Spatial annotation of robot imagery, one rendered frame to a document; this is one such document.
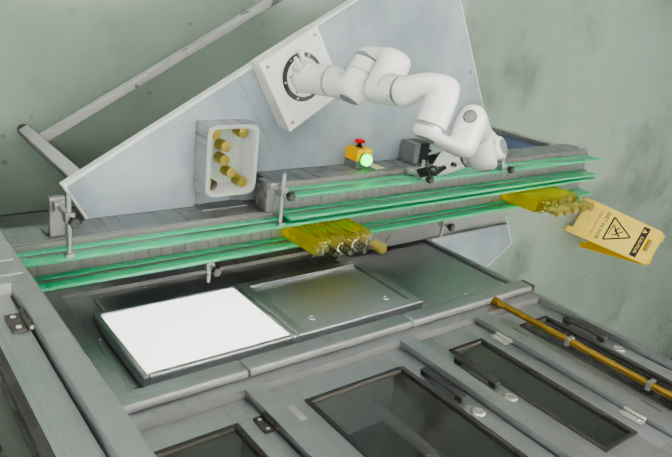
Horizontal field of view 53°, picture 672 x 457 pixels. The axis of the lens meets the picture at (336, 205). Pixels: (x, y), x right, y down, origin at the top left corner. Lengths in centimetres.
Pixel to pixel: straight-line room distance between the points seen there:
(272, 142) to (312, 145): 17
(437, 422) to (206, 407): 54
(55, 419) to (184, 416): 66
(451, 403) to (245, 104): 110
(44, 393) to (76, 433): 10
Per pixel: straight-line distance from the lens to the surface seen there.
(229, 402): 164
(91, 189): 202
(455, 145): 178
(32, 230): 196
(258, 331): 182
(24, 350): 112
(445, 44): 268
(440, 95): 176
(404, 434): 161
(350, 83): 193
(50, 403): 100
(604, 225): 525
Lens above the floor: 257
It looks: 47 degrees down
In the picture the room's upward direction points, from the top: 118 degrees clockwise
